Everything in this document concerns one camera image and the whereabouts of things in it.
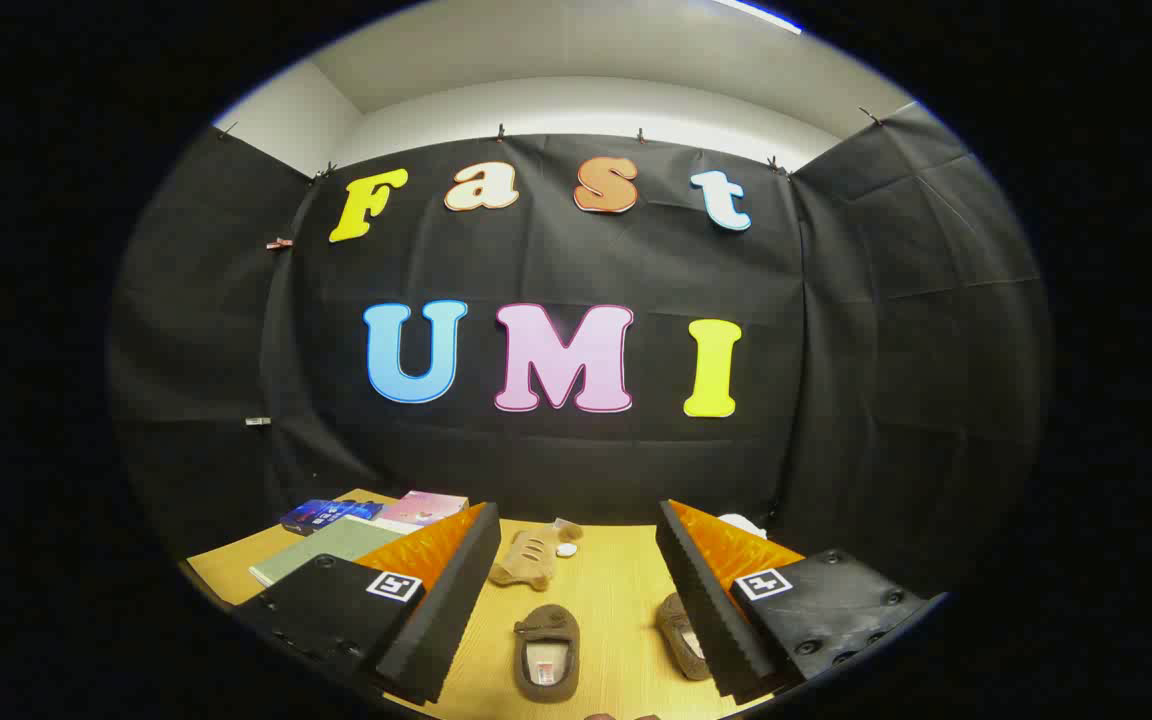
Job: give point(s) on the black backdrop cloth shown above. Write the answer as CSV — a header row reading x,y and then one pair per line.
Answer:
x,y
576,470

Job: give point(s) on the white packet with red label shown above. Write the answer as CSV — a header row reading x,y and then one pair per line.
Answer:
x,y
742,524

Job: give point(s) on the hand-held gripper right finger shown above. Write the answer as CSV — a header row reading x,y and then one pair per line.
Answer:
x,y
706,610

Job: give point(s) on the brown slipper shoe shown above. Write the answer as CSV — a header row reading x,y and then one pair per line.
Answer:
x,y
678,625
546,640

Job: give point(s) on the brown striped plush toy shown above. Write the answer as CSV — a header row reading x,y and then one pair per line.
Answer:
x,y
531,560

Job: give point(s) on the blue book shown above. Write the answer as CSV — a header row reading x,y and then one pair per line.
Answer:
x,y
321,514

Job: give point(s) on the pink book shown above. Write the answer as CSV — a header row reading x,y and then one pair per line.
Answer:
x,y
424,507

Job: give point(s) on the cream fabric storage box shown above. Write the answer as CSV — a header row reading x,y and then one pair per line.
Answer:
x,y
326,548

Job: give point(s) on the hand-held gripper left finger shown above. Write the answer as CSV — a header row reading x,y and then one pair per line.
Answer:
x,y
446,610

